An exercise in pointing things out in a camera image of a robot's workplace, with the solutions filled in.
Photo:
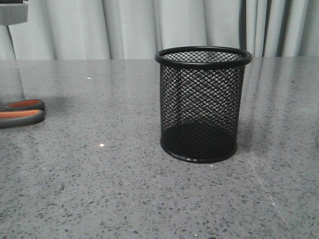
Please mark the grey pleated curtain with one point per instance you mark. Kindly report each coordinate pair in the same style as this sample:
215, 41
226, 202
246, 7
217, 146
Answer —
137, 29

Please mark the grey foam gripper finger pad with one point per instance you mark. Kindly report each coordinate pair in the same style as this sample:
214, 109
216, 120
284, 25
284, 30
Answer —
13, 12

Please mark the grey and orange scissors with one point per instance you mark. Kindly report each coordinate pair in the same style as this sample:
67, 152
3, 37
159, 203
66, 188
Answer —
22, 113

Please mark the black metal mesh pen cup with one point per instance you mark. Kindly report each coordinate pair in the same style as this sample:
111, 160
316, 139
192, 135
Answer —
200, 97

